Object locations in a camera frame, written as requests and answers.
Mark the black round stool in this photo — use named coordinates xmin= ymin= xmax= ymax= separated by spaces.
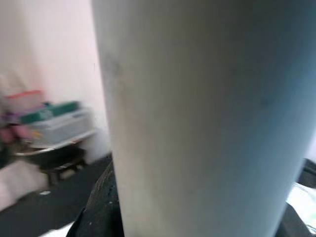
xmin=38 ymin=148 xmax=87 ymax=186

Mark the red lidded plastic container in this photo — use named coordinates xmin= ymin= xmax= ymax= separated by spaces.
xmin=4 ymin=90 xmax=44 ymax=109

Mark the clear plastic storage box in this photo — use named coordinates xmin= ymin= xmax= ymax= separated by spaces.
xmin=19 ymin=101 xmax=98 ymax=149

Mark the black metal bowl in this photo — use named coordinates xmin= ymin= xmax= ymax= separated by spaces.
xmin=16 ymin=140 xmax=86 ymax=163

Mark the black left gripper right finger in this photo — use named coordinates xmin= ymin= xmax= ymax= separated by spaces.
xmin=276 ymin=201 xmax=314 ymax=237

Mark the white plastic table leg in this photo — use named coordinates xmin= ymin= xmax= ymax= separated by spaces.
xmin=91 ymin=0 xmax=316 ymax=237

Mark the white plastic table top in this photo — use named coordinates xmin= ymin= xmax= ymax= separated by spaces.
xmin=285 ymin=181 xmax=316 ymax=229

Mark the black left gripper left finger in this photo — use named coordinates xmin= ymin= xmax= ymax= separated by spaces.
xmin=67 ymin=157 xmax=124 ymax=237

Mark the pink plastic bag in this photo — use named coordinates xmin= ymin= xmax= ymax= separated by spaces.
xmin=0 ymin=112 xmax=33 ymax=144

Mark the white floor towel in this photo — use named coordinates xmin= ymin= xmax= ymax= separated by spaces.
xmin=0 ymin=162 xmax=50 ymax=213

